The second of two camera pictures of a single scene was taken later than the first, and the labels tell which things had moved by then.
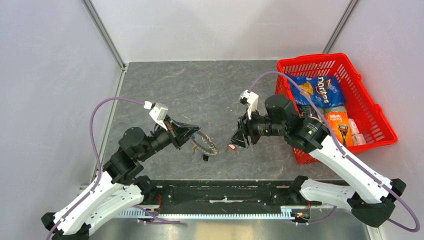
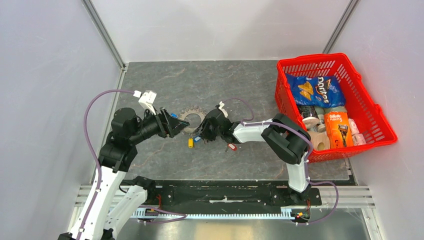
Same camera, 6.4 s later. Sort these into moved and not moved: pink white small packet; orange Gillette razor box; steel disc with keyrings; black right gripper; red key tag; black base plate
Moved: black right gripper; steel disc with keyrings
Not moved: red key tag; black base plate; orange Gillette razor box; pink white small packet
